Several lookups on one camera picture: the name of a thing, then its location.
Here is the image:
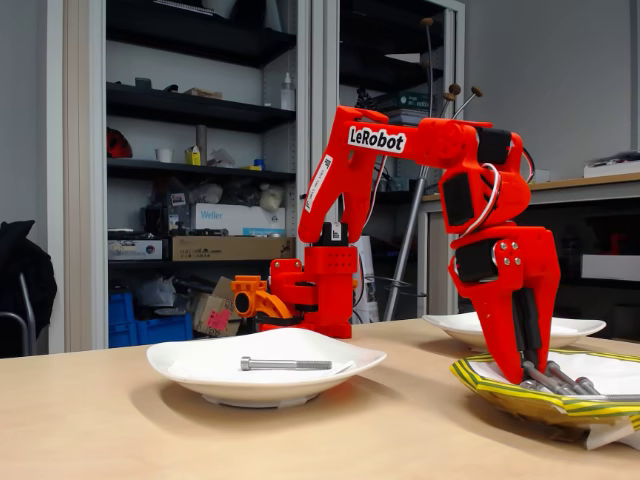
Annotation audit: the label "white square ceramic plate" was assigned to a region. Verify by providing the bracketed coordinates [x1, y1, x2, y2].
[422, 307, 607, 354]
[146, 327, 388, 409]

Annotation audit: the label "yellow black striped paper tray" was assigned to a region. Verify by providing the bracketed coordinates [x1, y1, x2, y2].
[448, 347, 640, 451]

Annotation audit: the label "white storage box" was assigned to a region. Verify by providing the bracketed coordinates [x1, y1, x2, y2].
[580, 253, 640, 282]

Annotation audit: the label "grey coat stand wooden knobs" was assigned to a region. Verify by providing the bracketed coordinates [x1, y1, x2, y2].
[384, 17, 485, 321]

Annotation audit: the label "grey workbench wooden top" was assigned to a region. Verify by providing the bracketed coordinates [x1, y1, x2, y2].
[417, 172, 640, 341]

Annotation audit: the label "white printed paper sheet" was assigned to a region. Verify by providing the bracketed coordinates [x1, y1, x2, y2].
[355, 234, 381, 325]

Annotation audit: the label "long white flat box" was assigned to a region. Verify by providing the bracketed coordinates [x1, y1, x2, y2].
[583, 159, 640, 179]

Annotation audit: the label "stack of white papers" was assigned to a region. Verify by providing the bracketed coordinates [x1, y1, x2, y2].
[387, 107, 432, 124]

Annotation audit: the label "green book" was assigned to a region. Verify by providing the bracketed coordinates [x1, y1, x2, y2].
[397, 91, 432, 111]

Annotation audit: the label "black flexible tripod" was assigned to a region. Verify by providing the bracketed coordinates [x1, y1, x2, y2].
[352, 87, 380, 109]

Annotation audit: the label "grey metal shelf cabinet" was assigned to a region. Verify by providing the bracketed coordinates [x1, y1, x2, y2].
[47, 0, 314, 354]
[309, 0, 466, 321]

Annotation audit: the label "orange printed clamp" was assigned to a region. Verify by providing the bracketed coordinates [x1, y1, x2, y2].
[229, 274, 295, 329]

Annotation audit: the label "long brown cardboard box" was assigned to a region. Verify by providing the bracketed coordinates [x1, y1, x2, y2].
[171, 235, 296, 262]

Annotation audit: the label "white Weller box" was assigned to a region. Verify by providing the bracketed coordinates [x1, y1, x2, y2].
[193, 202, 287, 237]

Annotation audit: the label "white plastic bottle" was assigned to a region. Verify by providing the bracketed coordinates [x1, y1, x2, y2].
[280, 72, 296, 111]

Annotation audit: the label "cardboard box pink sticker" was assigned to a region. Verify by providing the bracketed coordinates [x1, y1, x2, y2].
[191, 277, 246, 337]

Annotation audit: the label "low blue plastic crate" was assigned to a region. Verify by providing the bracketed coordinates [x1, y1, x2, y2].
[134, 312, 194, 347]

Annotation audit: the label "white printed flat box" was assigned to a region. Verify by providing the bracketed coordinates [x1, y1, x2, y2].
[107, 239, 164, 261]

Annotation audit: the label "tall blue plastic crate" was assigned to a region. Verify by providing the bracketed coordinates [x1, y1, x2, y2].
[108, 292, 136, 350]

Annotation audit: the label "red black helmet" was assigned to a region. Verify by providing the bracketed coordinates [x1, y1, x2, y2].
[106, 126, 134, 160]

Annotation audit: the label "black jacket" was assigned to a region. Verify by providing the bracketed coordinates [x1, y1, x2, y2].
[0, 219, 59, 359]

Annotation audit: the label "grey metal chair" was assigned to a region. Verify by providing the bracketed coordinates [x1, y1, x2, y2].
[0, 272, 39, 359]

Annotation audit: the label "white red servo cable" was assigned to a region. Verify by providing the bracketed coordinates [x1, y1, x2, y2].
[459, 162, 504, 240]

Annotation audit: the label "black red servo cable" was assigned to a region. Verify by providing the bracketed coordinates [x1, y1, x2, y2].
[519, 144, 537, 187]

